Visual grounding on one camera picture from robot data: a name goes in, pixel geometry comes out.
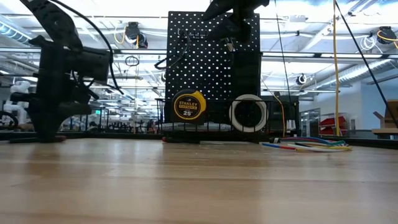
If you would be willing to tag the silver utility knife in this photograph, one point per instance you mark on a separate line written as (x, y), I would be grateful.
(217, 127)

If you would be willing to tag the black perforated peg board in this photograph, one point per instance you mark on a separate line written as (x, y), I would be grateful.
(199, 77)

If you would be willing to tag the silver peg board hook rail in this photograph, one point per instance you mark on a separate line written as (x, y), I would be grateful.
(199, 33)

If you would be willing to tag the yellow black tape measure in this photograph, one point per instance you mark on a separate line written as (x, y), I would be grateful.
(189, 107)

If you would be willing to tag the black aluminium table frame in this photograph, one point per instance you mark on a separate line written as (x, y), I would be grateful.
(124, 135)

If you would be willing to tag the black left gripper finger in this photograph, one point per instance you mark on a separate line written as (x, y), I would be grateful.
(57, 123)
(42, 127)

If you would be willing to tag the black peg board bin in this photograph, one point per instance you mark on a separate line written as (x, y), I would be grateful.
(247, 77)

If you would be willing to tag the silver ventilation duct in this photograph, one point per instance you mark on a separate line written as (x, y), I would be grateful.
(354, 72)
(9, 31)

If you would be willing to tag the wooden side table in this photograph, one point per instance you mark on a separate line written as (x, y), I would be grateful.
(385, 131)

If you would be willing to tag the yellow tube piece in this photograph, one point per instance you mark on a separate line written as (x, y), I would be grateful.
(329, 148)

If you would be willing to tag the clear safety glasses black frame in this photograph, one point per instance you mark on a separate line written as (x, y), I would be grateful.
(158, 66)

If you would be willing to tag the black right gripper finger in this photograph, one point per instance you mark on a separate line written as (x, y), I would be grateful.
(220, 9)
(225, 31)

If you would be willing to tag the brown cardboard box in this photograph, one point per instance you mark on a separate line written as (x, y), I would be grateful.
(392, 113)

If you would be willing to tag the white masking tape roll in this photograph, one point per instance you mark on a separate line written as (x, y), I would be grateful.
(232, 113)

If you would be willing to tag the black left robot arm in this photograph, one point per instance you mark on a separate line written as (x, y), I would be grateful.
(53, 21)

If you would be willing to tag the red storage bin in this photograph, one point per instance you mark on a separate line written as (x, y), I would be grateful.
(328, 130)
(334, 121)

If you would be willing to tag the thin black slanted pole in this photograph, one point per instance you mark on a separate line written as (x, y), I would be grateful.
(367, 65)

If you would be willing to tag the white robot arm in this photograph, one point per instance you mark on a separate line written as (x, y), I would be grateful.
(20, 87)

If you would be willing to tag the red tube piece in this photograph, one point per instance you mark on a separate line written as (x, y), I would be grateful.
(287, 147)

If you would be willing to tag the black cabinet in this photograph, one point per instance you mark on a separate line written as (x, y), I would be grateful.
(276, 109)

